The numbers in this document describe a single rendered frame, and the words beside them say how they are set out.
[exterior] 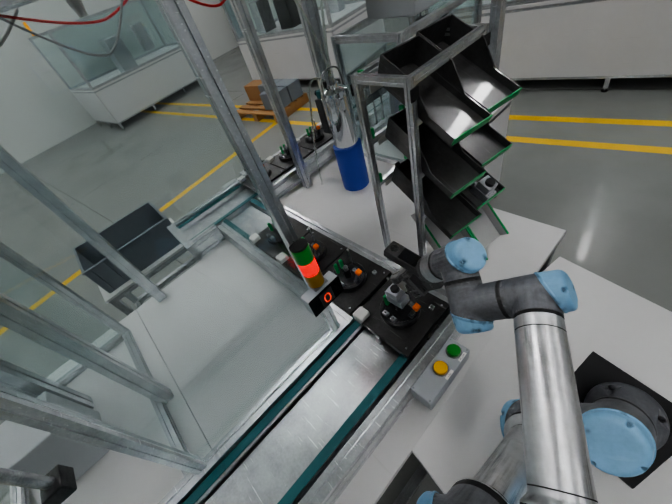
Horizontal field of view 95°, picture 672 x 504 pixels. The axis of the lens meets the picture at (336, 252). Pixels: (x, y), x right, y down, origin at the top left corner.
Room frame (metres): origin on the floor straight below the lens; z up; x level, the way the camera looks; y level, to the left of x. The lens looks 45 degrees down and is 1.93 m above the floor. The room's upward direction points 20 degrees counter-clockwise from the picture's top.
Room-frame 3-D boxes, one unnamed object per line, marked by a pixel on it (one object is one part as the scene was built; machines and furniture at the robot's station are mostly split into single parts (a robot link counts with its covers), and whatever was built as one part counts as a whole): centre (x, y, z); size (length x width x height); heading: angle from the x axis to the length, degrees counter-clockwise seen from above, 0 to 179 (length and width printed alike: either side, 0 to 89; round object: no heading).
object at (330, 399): (0.45, 0.13, 0.91); 0.84 x 0.28 x 0.10; 120
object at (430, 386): (0.35, -0.17, 0.93); 0.21 x 0.07 x 0.06; 120
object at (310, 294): (0.59, 0.08, 1.29); 0.12 x 0.05 x 0.25; 120
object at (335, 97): (1.58, -0.26, 1.32); 0.14 x 0.14 x 0.38
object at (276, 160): (2.00, 0.07, 1.01); 0.24 x 0.24 x 0.13; 30
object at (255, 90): (5.99, 0.20, 0.20); 1.20 x 0.80 x 0.41; 40
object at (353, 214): (0.97, 0.08, 0.84); 1.50 x 1.41 x 0.03; 120
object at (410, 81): (0.87, -0.39, 1.26); 0.36 x 0.21 x 0.80; 120
